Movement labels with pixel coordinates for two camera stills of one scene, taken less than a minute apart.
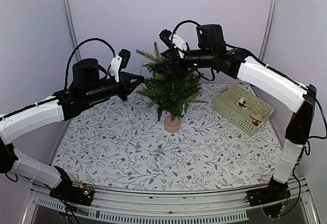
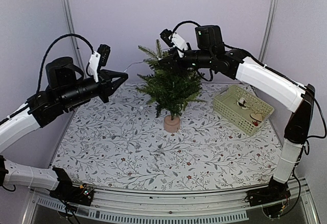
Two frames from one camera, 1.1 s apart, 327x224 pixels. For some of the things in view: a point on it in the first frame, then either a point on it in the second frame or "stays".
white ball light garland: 142,65 to 141,107
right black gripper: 172,64 stays
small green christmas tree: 169,91 stays
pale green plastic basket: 244,110 stays
